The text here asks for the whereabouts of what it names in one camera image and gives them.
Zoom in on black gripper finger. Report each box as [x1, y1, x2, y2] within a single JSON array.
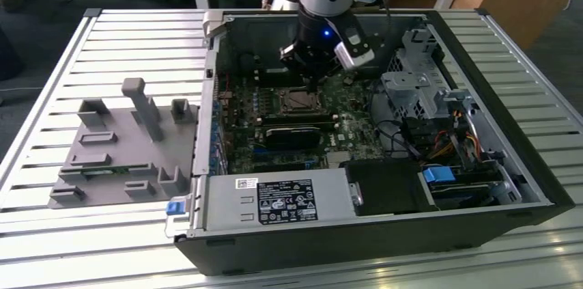
[[312, 55, 343, 94], [279, 44, 315, 94]]

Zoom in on silver CPU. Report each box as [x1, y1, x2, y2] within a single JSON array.
[[287, 92, 317, 109]]

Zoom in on metal socket cover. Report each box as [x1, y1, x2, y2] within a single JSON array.
[[280, 87, 323, 113]]

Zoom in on RAM slot bank white latches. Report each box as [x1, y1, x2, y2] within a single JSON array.
[[254, 59, 305, 87]]

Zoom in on CPU socket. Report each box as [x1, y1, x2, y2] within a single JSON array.
[[276, 85, 327, 115]]

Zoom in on green motherboard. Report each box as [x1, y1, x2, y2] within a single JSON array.
[[213, 70, 388, 174]]

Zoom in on silver drive cage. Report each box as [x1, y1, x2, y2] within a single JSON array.
[[380, 27, 456, 121]]

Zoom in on grey case latch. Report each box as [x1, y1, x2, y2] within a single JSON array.
[[201, 10, 226, 37]]

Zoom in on graphics card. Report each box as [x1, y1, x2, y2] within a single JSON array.
[[262, 126, 323, 150]]

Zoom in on silver chipset heat sink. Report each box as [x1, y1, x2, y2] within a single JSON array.
[[325, 150, 352, 167]]

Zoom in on black plastic housing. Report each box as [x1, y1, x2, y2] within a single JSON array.
[[339, 159, 437, 217]]

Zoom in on blue disk carrier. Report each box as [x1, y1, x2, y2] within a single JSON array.
[[420, 165, 456, 186]]

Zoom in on silver power supply unit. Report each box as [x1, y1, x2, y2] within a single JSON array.
[[202, 169, 359, 232]]

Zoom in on grey parts rack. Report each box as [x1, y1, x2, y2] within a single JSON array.
[[46, 77, 201, 210]]

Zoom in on black hard disk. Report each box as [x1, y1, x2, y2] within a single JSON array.
[[427, 179, 500, 210]]

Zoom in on green RAM stick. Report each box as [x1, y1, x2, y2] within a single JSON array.
[[80, 165, 153, 178]]

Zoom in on black PC case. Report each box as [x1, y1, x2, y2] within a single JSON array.
[[173, 8, 576, 276]]

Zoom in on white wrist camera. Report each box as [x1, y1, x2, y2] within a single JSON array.
[[333, 18, 377, 71]]

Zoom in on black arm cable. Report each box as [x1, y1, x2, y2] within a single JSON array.
[[363, 0, 393, 42]]

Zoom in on coloured power wire bundle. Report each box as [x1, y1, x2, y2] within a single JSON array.
[[425, 107, 487, 163]]

